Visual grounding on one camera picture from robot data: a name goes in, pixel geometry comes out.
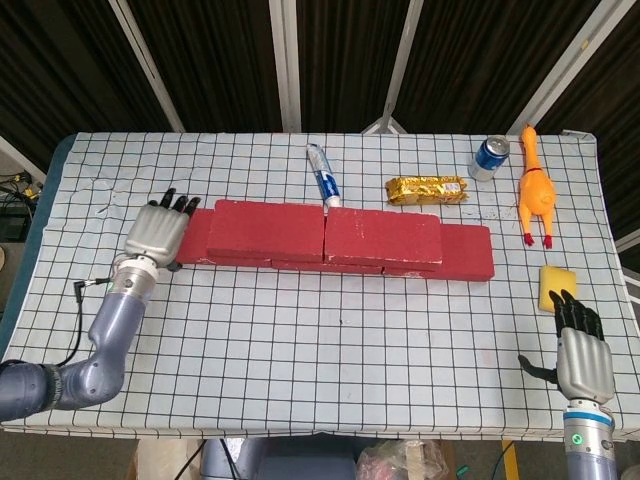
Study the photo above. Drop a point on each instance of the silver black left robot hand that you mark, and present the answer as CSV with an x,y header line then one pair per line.
x,y
155,232

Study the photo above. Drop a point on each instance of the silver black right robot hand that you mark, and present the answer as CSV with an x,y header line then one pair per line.
x,y
585,365

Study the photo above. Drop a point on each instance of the red brick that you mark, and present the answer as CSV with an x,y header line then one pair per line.
x,y
325,267
467,255
382,237
265,230
195,240

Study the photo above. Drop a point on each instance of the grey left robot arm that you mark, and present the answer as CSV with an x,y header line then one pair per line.
x,y
110,340

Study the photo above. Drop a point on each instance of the yellow sponge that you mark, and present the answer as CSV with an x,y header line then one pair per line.
x,y
552,280

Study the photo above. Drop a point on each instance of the orange rubber chicken toy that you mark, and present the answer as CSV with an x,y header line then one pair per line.
x,y
535,195

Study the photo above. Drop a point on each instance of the white blue toothpaste tube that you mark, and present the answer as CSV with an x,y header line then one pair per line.
x,y
327,182

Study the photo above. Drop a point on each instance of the white black checkered tablecloth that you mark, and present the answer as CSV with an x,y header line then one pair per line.
x,y
310,360

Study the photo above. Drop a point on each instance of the clear plastic bag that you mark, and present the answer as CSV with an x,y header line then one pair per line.
x,y
400,460

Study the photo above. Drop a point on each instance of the blue soda can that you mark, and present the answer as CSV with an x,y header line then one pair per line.
x,y
489,160

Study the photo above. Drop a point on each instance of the gold foil snack packet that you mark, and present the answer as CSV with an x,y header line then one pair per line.
x,y
425,190

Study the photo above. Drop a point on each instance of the white metal frame post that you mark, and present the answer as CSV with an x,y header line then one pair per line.
x,y
150,70
286,65
400,65
565,65

